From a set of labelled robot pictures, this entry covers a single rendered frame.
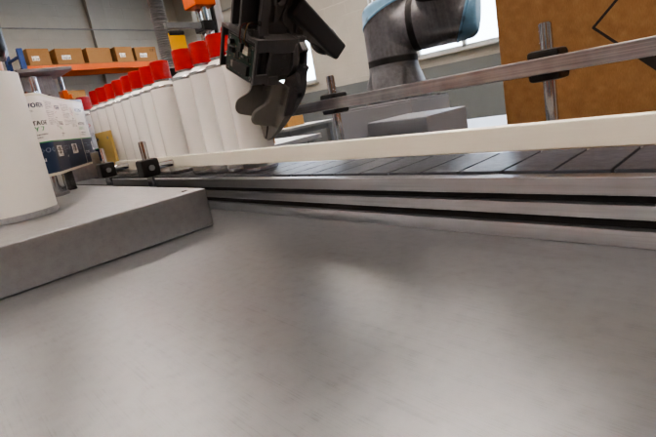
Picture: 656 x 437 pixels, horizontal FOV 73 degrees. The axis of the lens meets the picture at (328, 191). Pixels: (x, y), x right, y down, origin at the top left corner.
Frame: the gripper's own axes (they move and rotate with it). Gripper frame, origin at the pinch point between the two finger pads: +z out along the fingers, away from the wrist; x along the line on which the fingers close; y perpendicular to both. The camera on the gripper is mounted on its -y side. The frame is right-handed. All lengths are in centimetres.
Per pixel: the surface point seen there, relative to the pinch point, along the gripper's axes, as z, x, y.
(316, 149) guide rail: -4.4, 12.9, 4.5
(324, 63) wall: 184, -453, -492
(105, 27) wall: 227, -807, -287
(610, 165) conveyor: -16.2, 39.1, 3.4
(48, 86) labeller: 19, -69, 9
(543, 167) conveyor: -14.0, 35.2, 3.6
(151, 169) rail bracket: 14.1, -18.1, 9.1
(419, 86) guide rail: -13.6, 19.1, -2.4
